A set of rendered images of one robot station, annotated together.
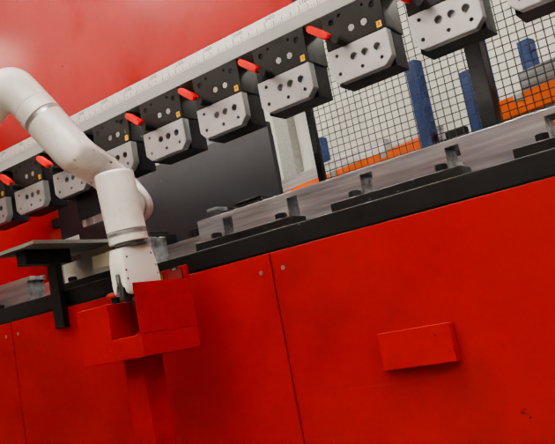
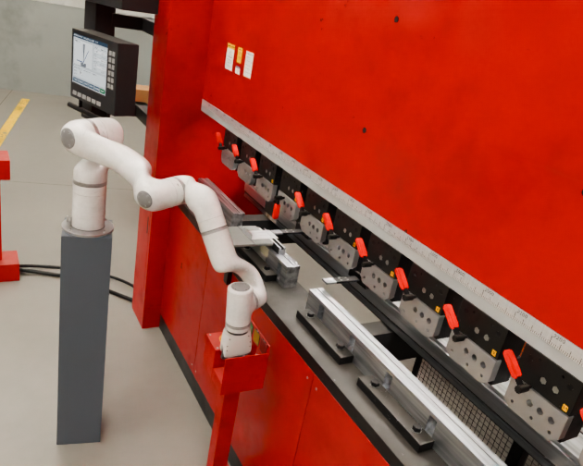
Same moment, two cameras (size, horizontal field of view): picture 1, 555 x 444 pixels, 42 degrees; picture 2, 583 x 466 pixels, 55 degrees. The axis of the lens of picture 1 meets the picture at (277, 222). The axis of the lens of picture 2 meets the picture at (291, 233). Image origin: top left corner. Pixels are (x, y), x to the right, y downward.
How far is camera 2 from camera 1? 1.33 m
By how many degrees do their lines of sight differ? 38
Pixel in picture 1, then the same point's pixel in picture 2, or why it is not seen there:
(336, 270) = (335, 423)
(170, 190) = not seen: hidden behind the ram
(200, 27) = (353, 180)
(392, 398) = not seen: outside the picture
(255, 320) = (296, 393)
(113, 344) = (212, 370)
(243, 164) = not seen: hidden behind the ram
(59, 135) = (215, 254)
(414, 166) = (412, 402)
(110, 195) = (230, 305)
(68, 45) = (289, 96)
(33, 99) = (207, 224)
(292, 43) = (391, 257)
